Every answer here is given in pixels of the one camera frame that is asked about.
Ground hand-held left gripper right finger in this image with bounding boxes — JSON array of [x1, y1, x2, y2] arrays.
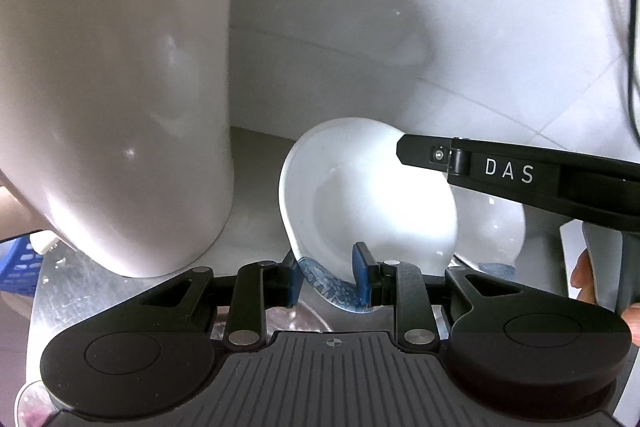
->
[[352, 242, 521, 353]]

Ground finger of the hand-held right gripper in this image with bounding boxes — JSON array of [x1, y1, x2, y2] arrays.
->
[[396, 134, 471, 175]]

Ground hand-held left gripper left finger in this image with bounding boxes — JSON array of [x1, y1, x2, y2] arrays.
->
[[140, 252, 304, 352]]

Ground white ceramic bowl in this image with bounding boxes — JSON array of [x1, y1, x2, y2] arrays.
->
[[449, 187, 527, 269], [278, 117, 459, 313]]

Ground person's right hand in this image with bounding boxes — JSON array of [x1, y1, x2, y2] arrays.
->
[[570, 251, 640, 347]]

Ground beige electric kettle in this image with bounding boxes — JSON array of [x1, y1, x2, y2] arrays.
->
[[0, 0, 237, 279]]

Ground blue plastic basket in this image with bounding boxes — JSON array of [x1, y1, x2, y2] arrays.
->
[[0, 237, 47, 304]]

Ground black cable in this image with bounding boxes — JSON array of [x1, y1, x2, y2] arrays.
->
[[580, 0, 640, 134]]

